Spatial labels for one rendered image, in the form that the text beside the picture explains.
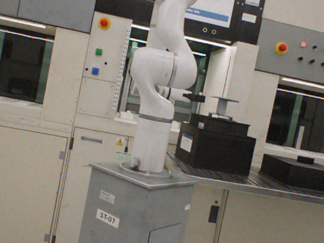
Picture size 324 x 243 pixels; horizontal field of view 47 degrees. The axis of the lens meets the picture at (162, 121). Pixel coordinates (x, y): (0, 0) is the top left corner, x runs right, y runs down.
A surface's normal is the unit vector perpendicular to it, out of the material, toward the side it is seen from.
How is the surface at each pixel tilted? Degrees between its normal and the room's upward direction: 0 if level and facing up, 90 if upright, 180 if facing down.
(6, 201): 90
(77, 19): 90
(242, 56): 90
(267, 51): 90
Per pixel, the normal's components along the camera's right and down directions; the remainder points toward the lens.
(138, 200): -0.59, -0.07
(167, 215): 0.78, 0.18
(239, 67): 0.13, 0.08
